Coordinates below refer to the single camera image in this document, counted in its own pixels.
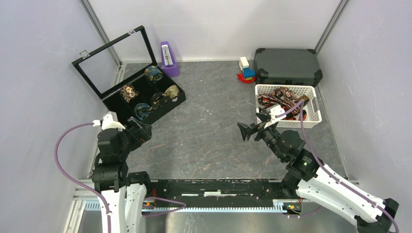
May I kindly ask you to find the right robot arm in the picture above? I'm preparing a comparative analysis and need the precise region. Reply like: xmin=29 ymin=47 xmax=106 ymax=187
xmin=237 ymin=116 xmax=399 ymax=233

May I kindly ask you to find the blue yellow patterned tie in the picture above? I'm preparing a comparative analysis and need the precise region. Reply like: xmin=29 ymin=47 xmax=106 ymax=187
xmin=134 ymin=103 xmax=153 ymax=120

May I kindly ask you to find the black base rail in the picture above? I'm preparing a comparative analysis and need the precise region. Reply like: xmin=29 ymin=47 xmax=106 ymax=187
xmin=146 ymin=179 xmax=299 ymax=208

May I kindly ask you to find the purple metronome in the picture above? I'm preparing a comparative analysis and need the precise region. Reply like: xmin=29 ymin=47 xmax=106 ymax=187
xmin=161 ymin=41 xmax=180 ymax=77

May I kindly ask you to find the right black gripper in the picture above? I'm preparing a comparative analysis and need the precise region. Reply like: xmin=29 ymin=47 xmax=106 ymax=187
xmin=237 ymin=113 xmax=286 ymax=162

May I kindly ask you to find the rolled teal tie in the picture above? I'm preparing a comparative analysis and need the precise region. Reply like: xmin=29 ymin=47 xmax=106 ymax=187
xmin=144 ymin=66 xmax=164 ymax=83

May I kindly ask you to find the orange black tie pile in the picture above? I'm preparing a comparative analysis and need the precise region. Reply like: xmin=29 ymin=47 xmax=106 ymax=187
xmin=257 ymin=87 xmax=309 ymax=121

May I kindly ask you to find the white plastic basket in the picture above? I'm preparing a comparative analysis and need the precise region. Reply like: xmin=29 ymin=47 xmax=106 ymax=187
xmin=255 ymin=84 xmax=322 ymax=129

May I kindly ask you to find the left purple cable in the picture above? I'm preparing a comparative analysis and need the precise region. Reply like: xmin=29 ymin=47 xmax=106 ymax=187
xmin=54 ymin=122 xmax=188 ymax=233

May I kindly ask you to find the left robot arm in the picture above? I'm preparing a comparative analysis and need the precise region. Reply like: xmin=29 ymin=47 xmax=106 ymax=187
xmin=91 ymin=113 xmax=153 ymax=233

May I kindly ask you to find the rolled brown floral tie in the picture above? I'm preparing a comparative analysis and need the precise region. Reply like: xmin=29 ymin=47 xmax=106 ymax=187
xmin=120 ymin=84 xmax=139 ymax=103

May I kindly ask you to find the black tie display box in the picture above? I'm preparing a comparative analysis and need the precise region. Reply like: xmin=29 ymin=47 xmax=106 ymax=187
xmin=72 ymin=25 xmax=187 ymax=125

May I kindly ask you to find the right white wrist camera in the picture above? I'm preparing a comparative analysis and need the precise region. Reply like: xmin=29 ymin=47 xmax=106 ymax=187
xmin=264 ymin=105 xmax=287 ymax=129

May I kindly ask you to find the rolled olive gold tie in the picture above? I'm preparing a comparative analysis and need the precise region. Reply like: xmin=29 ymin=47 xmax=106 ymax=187
xmin=165 ymin=85 xmax=180 ymax=100

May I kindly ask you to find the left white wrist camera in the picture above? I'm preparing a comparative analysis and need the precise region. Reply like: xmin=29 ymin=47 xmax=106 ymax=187
xmin=92 ymin=111 xmax=126 ymax=131

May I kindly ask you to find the colourful toy block stack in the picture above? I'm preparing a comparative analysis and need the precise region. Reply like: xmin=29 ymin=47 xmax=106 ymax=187
xmin=237 ymin=57 xmax=256 ymax=83

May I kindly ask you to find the dark grey hard case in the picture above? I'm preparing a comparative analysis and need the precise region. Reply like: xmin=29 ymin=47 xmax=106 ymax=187
xmin=254 ymin=48 xmax=323 ymax=87

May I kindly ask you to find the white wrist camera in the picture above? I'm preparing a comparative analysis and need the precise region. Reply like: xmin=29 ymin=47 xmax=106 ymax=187
xmin=92 ymin=111 xmax=126 ymax=131
xmin=264 ymin=105 xmax=287 ymax=129

